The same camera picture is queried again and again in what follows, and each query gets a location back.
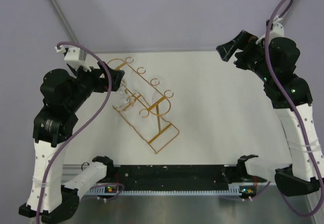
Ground gold wire wine glass rack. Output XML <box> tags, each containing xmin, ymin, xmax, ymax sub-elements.
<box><xmin>106</xmin><ymin>57</ymin><xmax>180</xmax><ymax>154</ymax></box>

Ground black base bar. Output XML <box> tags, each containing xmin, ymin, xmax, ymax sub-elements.
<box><xmin>101</xmin><ymin>164</ymin><xmax>266</xmax><ymax>192</ymax></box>

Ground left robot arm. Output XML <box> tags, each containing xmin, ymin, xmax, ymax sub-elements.
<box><xmin>19</xmin><ymin>66</ymin><xmax>115</xmax><ymax>223</ymax></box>

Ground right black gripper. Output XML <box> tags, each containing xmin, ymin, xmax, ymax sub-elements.
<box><xmin>216</xmin><ymin>30</ymin><xmax>273</xmax><ymax>83</ymax></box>

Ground grey slotted cable duct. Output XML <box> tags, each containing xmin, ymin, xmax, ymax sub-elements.
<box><xmin>85</xmin><ymin>185</ymin><xmax>242</xmax><ymax>196</ymax></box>

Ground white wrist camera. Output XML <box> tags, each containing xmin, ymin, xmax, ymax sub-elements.
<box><xmin>268</xmin><ymin>15</ymin><xmax>285</xmax><ymax>42</ymax></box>
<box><xmin>55</xmin><ymin>46</ymin><xmax>90</xmax><ymax>71</ymax></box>

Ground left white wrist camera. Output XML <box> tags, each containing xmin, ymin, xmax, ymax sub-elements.
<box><xmin>55</xmin><ymin>46</ymin><xmax>90</xmax><ymax>71</ymax></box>

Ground left aluminium frame post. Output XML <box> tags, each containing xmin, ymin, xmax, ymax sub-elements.
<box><xmin>48</xmin><ymin>0</ymin><xmax>79</xmax><ymax>43</ymax></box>

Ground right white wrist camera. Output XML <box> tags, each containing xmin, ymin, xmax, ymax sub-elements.
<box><xmin>268</xmin><ymin>15</ymin><xmax>285</xmax><ymax>42</ymax></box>

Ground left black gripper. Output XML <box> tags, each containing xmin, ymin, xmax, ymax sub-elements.
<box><xmin>66</xmin><ymin>60</ymin><xmax>124</xmax><ymax>111</ymax></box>

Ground clear wine glass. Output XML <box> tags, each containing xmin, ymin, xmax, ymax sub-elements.
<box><xmin>129</xmin><ymin>69</ymin><xmax>169</xmax><ymax>108</ymax></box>
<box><xmin>116</xmin><ymin>79</ymin><xmax>135</xmax><ymax>111</ymax></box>

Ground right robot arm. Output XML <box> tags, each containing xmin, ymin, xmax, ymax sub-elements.
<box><xmin>216</xmin><ymin>30</ymin><xmax>323</xmax><ymax>197</ymax></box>

